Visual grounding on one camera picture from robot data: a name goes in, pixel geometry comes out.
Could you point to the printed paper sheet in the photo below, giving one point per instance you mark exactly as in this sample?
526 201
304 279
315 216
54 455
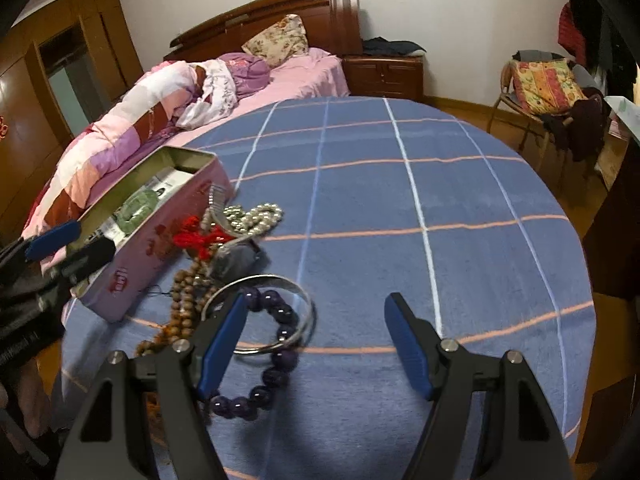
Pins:
170 180

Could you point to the colourful patterned cushion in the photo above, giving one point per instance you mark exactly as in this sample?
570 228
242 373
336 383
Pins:
545 85

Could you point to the pink patchwork quilt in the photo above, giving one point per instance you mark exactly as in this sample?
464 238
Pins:
110 135

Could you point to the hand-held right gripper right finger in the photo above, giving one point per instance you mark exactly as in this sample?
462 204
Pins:
407 350

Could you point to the pink tin box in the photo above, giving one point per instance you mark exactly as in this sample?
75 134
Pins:
150 250

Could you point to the dark wooden cabinet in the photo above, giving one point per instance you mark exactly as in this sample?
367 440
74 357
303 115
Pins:
617 230

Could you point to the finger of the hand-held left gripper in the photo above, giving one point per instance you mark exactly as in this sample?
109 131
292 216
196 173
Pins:
55 237
92 259

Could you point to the red knot tassel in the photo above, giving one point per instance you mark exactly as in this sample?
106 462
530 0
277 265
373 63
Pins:
192 235

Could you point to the silver bangle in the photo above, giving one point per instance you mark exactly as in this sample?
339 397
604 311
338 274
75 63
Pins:
305 305

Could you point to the wooden wardrobe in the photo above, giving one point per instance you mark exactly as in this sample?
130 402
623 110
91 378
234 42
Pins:
30 100

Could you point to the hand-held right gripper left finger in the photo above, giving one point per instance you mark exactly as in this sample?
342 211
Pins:
222 350

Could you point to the wooden nightstand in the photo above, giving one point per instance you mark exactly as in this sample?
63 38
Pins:
382 77

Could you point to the person's left hand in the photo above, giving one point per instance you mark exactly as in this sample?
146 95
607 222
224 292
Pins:
27 400

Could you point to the wooden bed with pink sheet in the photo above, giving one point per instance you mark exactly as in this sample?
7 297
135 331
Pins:
310 77

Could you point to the wooden chair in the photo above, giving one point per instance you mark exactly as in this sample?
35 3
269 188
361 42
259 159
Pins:
505 105

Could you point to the green jade bangle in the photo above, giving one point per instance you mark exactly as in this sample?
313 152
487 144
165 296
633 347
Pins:
131 212

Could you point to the floral pillow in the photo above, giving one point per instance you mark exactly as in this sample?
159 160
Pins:
277 40

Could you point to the blue plaid blanket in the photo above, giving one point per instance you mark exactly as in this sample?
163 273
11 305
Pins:
375 260

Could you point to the dark folded clothes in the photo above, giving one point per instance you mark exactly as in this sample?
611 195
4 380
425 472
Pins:
392 47

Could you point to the silver hair comb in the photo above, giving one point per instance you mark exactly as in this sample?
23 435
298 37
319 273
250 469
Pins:
216 205

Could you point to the dark clothes on chair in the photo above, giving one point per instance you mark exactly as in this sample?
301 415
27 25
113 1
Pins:
585 125

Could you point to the red hanging garment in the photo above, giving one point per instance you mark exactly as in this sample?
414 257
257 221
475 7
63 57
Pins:
570 30

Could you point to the red paper decoration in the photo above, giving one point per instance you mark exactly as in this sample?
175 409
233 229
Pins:
2 127

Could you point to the purple garment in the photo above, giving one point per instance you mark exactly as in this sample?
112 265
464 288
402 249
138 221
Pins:
250 75

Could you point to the grey pouch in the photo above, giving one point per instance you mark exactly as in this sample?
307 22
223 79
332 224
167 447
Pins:
237 260

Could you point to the dark hanging clothes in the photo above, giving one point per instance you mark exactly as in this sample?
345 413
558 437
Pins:
607 35

